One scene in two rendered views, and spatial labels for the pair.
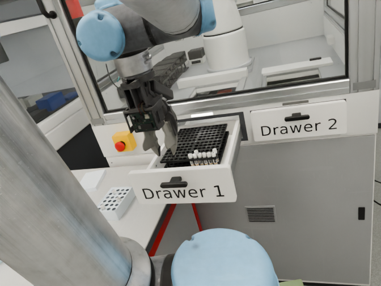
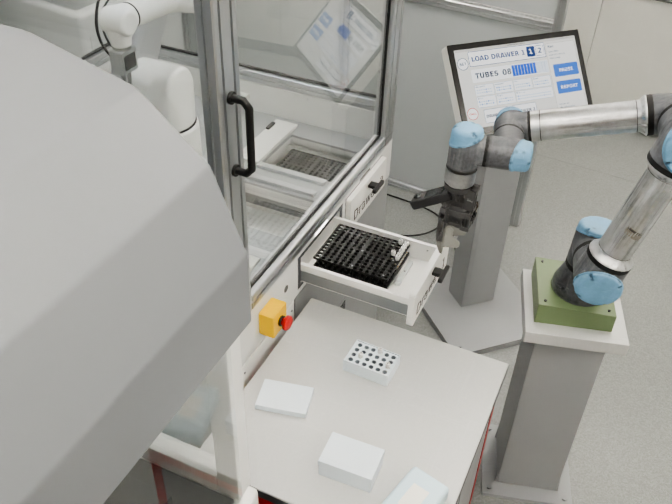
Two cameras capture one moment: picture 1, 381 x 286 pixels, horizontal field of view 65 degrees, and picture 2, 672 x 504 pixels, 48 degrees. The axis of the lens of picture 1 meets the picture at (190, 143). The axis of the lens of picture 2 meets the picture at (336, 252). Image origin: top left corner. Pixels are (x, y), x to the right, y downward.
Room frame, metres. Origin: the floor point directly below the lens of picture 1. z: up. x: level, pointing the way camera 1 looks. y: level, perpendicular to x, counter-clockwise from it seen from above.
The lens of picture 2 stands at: (0.89, 1.64, 2.20)
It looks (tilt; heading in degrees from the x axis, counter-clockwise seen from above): 38 degrees down; 272
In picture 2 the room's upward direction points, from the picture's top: 2 degrees clockwise
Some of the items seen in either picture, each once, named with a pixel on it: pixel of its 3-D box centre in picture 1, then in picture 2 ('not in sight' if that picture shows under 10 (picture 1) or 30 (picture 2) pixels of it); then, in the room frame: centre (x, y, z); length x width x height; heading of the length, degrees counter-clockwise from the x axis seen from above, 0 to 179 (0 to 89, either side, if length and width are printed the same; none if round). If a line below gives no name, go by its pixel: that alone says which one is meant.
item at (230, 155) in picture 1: (198, 149); (358, 259); (0.88, -0.02, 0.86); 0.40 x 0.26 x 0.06; 158
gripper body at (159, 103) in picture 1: (144, 101); (458, 203); (0.64, 0.07, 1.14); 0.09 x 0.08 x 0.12; 158
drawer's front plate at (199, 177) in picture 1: (181, 185); (428, 278); (0.69, 0.06, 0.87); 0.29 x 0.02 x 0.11; 68
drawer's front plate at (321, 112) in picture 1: (296, 121); (366, 192); (0.87, -0.35, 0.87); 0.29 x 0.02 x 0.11; 68
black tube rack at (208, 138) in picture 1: (198, 149); (361, 259); (0.87, -0.02, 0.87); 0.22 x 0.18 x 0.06; 158
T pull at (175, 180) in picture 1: (174, 181); (439, 272); (0.66, 0.07, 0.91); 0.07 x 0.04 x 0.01; 68
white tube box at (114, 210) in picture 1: (115, 202); (371, 362); (0.83, 0.29, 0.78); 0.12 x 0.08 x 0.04; 157
